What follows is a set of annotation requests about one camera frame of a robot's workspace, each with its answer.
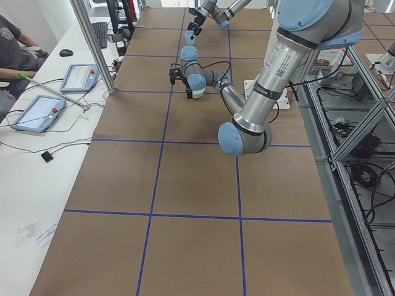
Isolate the aluminium truss frame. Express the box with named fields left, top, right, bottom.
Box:
left=289, top=18, right=395, bottom=296

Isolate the black keyboard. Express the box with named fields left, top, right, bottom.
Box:
left=91, top=22, right=107, bottom=49

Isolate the clear plastic bag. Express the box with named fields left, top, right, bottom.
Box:
left=15, top=218, right=41, bottom=247

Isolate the small black square device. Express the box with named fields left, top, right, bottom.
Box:
left=41, top=151, right=54, bottom=163

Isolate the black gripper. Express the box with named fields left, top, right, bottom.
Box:
left=188, top=8, right=206, bottom=39
left=179, top=69, right=193, bottom=99

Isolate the light blue plastic cup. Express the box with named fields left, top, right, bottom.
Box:
left=185, top=30, right=195, bottom=45

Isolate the far blue teach pendant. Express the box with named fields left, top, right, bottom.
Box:
left=59, top=64, right=99, bottom=93

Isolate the mint green bowl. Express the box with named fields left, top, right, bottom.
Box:
left=192, top=88, right=205, bottom=99

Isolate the thin metal rod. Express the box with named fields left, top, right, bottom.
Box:
left=24, top=76, right=90, bottom=110

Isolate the black computer mouse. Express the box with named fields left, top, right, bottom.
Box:
left=59, top=49, right=73, bottom=57

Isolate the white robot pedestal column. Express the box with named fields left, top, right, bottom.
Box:
left=240, top=1, right=306, bottom=122

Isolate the aluminium frame post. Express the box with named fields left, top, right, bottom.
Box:
left=70, top=0, right=115, bottom=94

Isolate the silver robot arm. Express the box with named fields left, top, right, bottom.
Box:
left=188, top=0, right=251, bottom=40
left=169, top=1, right=365, bottom=156

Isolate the black computer monitor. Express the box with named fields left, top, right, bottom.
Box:
left=106, top=0, right=135, bottom=39

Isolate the blue teach pendant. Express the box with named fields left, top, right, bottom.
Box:
left=10, top=95, right=66, bottom=133
left=59, top=64, right=99, bottom=93

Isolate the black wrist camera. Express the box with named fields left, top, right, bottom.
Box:
left=168, top=64, right=182, bottom=86

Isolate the near blue teach pendant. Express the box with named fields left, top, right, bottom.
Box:
left=10, top=95, right=66, bottom=133

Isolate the seated person grey shirt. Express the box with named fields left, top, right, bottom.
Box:
left=1, top=16, right=49, bottom=102

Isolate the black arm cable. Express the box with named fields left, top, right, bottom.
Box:
left=199, top=60, right=280, bottom=124

